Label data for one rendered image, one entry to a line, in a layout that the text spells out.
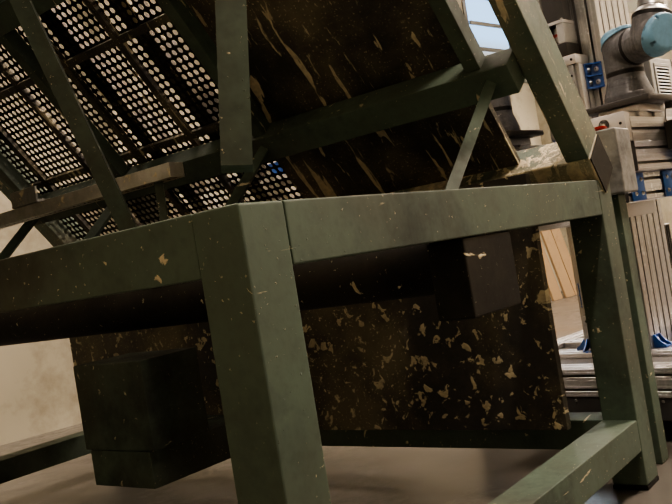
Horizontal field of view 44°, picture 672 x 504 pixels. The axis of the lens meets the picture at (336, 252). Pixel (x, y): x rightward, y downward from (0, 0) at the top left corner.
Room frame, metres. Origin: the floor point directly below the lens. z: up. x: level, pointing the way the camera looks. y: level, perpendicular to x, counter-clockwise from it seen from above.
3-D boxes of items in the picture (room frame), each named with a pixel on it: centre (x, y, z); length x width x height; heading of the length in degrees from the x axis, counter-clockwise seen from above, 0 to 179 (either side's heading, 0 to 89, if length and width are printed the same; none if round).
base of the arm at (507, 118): (2.95, -0.65, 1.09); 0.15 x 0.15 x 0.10
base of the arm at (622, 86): (2.60, -0.99, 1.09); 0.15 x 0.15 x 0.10
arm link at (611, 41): (2.59, -1.00, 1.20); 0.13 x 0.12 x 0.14; 19
